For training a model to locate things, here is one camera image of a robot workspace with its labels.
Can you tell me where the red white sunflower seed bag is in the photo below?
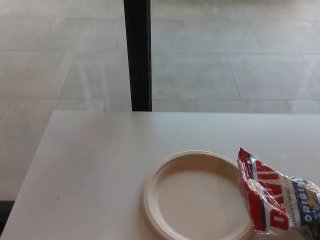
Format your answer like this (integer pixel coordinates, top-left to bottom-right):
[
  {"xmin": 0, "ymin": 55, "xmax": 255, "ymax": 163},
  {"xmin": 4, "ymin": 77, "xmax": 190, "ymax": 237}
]
[{"xmin": 236, "ymin": 147, "xmax": 320, "ymax": 237}]

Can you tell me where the beige round paper plate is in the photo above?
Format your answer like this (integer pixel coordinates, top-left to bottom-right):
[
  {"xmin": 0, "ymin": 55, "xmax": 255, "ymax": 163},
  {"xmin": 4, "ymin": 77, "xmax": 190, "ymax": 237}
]
[{"xmin": 142, "ymin": 149, "xmax": 256, "ymax": 240}]

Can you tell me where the black vertical window post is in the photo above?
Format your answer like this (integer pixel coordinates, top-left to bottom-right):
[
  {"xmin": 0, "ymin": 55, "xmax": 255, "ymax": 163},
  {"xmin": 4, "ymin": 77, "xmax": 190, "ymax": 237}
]
[{"xmin": 123, "ymin": 0, "xmax": 153, "ymax": 112}]

